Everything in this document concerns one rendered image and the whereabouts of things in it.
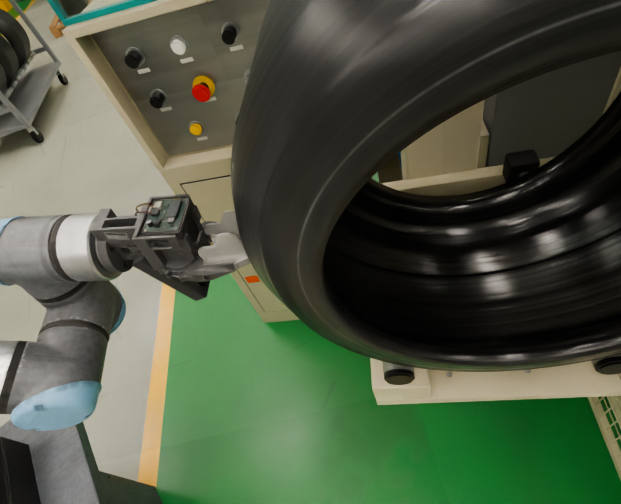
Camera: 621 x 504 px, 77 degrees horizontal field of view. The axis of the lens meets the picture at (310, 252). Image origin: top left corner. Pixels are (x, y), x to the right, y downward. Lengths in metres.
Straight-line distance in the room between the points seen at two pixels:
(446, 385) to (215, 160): 0.78
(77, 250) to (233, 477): 1.22
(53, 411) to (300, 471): 1.08
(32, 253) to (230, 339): 1.33
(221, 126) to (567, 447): 1.41
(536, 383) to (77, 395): 0.66
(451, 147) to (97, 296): 0.63
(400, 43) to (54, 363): 0.53
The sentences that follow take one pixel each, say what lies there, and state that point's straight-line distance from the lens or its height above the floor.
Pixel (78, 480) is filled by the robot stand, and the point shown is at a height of 0.60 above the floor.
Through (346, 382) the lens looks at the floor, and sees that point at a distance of 1.59.
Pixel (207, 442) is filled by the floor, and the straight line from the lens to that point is 1.70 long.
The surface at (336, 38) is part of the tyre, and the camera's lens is 0.25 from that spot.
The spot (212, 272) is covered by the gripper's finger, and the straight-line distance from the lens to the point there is 0.50.
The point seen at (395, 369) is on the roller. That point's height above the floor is 0.92.
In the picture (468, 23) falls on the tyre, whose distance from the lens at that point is 0.23.
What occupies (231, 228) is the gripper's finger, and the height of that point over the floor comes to 1.14.
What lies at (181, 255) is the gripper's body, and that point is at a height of 1.15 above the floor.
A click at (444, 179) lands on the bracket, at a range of 0.78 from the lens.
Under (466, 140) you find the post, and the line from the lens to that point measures 0.75.
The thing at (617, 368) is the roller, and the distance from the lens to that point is 0.67.
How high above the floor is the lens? 1.48
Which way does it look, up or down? 49 degrees down
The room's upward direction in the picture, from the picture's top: 21 degrees counter-clockwise
